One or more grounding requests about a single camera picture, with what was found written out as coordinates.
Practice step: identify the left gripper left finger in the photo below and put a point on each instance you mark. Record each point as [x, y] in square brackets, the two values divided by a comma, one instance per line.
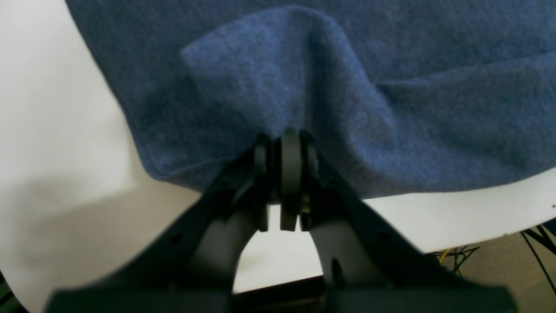
[191, 267]

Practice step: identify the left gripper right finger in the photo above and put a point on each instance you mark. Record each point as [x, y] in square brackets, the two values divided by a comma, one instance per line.
[368, 266]

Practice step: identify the dark blue T-shirt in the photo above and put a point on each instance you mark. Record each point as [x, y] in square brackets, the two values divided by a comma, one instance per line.
[400, 96]

